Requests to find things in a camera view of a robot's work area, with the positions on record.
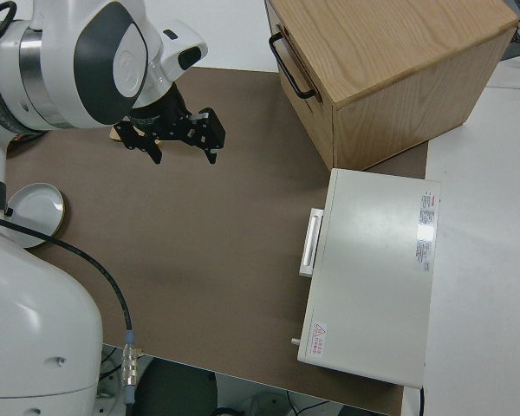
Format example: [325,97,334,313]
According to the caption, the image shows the wooden box with black handle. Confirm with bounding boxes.
[263,0,519,171]

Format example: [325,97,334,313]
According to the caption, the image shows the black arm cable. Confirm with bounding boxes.
[0,215,140,408]

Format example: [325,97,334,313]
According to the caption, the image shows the gray plate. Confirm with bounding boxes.
[5,182,67,244]

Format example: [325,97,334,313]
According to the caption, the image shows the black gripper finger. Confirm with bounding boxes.
[185,107,227,166]
[114,120,164,166]

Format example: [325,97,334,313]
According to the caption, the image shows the brown table mat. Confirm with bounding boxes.
[3,67,430,416]

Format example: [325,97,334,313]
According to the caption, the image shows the white toaster oven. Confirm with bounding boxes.
[289,167,442,389]

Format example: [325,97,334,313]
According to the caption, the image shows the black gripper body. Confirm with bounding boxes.
[128,83,191,142]

